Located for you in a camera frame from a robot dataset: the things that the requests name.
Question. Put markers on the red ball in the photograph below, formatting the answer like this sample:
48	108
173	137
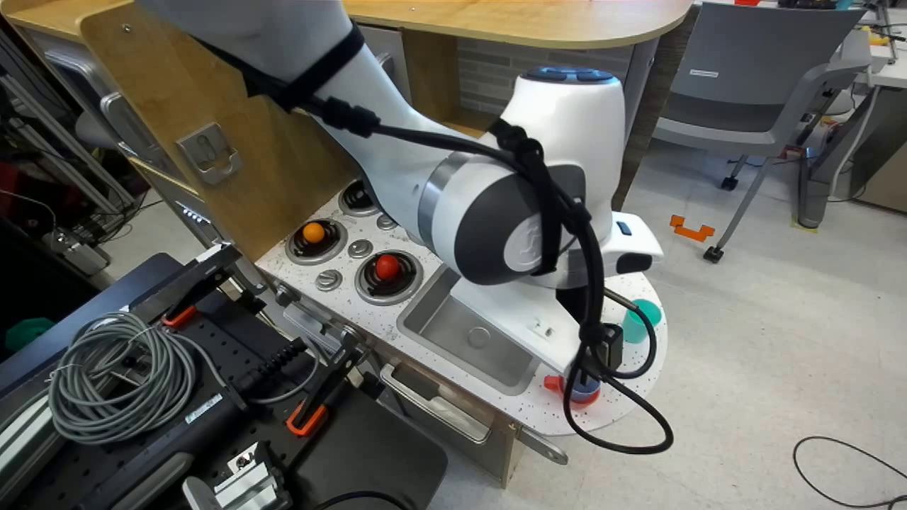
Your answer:
387	267

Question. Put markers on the grey chair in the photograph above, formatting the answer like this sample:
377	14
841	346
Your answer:
751	64

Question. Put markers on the oven door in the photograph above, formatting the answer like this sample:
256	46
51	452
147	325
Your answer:
489	453

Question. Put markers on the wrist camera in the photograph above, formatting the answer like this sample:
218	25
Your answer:
612	347

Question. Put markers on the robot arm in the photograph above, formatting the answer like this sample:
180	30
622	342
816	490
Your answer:
567	127

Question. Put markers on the teal cup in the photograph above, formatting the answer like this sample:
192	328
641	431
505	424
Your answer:
636	326

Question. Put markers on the black clamp with orange tips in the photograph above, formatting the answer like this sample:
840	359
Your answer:
191	280
326	389

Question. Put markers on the blue cup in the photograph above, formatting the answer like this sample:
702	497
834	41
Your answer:
587	388

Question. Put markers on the toy burner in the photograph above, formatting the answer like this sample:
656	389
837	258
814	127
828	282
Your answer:
354	202
301	248
368	283

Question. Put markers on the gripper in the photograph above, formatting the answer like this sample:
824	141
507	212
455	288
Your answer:
572	301

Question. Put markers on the silver metal bracket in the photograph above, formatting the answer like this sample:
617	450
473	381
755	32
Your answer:
244	482

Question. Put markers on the toy kitchen sink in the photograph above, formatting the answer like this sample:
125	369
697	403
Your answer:
460	340

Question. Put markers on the grey desk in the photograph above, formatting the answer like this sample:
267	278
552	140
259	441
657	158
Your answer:
879	142

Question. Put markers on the orange bracket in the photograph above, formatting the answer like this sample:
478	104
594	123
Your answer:
691	231

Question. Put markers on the silver stove knob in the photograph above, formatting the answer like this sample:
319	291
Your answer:
360	248
385	222
328	280

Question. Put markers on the metal hook plate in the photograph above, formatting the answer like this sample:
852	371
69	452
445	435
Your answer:
209	152

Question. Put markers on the orange ball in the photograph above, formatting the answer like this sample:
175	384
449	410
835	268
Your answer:
313	232

